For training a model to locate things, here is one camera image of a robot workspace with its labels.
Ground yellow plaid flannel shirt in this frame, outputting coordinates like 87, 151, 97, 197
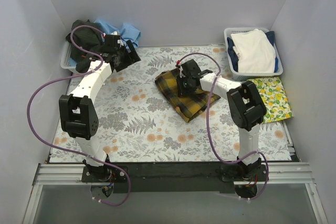
155, 69, 209, 123

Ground black pinstripe shirt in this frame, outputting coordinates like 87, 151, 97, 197
66, 19, 107, 73

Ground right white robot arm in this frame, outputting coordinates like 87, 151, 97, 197
176, 60, 267, 181

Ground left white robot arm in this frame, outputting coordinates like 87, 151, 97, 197
59, 34, 140, 182

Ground light blue shirt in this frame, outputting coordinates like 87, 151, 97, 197
94, 19, 141, 48

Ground left white laundry basket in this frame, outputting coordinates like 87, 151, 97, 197
60, 41, 78, 74

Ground floral table mat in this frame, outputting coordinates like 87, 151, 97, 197
49, 45, 291, 163

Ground white folded shirt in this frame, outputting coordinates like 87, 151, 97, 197
230, 28, 276, 74

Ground lemon print cloth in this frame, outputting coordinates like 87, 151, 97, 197
250, 77, 293, 123

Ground navy blue folded shirt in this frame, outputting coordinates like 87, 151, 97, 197
226, 30, 279, 72

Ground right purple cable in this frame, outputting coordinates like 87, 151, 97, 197
176, 52, 270, 200

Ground purple cable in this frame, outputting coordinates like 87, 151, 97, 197
26, 25, 131, 207
176, 52, 270, 200

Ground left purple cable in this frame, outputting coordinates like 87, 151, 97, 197
26, 25, 131, 207

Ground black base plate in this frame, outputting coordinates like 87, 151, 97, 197
81, 162, 267, 198

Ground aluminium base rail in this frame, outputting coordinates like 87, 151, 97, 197
23, 162, 328, 223

